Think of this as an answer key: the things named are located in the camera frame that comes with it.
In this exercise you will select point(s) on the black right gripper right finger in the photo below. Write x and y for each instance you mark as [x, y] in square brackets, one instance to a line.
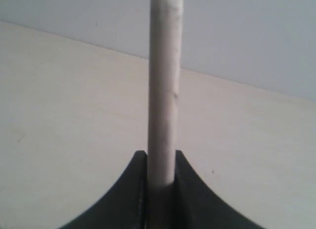
[196, 206]

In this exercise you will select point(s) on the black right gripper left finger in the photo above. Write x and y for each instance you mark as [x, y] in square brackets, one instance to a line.
[123, 206]

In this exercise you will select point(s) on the wooden paint brush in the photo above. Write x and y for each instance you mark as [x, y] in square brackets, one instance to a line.
[166, 19]

